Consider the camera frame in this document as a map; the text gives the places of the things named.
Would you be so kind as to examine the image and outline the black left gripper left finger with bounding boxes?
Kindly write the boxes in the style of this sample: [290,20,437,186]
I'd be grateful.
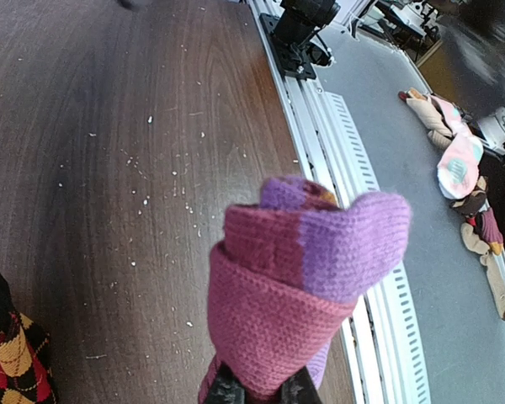
[204,364,246,404]

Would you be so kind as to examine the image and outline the maroon purple striped sock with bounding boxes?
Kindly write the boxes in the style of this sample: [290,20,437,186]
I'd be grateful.
[198,176,412,403]

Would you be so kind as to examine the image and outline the pink white sock on floor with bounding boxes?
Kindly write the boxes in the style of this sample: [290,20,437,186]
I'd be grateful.
[431,95,484,200]

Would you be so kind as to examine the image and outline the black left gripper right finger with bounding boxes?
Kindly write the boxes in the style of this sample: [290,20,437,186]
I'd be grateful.
[279,367,322,404]

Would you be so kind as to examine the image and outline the black red yellow argyle sock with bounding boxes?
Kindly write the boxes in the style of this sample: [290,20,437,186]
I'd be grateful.
[0,273,58,404]

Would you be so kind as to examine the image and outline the front aluminium rail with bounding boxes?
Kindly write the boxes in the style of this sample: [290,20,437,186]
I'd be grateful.
[243,0,433,404]

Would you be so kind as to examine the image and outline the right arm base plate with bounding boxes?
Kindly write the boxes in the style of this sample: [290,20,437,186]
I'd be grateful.
[259,13,316,80]

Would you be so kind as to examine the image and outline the beige sock on floor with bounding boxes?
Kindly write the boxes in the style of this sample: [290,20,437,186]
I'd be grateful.
[398,88,454,151]

